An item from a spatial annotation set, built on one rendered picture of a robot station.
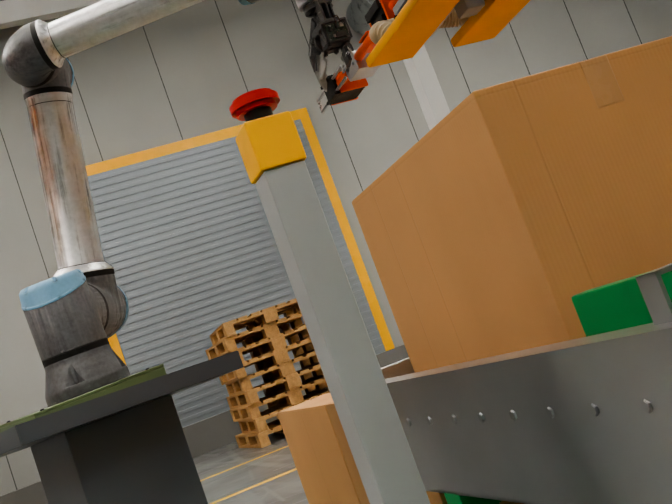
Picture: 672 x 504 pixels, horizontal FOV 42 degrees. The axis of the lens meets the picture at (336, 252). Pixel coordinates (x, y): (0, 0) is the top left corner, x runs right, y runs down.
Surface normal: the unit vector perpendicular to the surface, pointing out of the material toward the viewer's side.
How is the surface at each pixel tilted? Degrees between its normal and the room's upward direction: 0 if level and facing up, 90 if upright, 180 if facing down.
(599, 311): 90
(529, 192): 90
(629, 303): 90
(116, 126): 90
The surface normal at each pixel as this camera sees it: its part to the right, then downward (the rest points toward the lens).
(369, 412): 0.29, -0.21
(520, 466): -0.89, 0.29
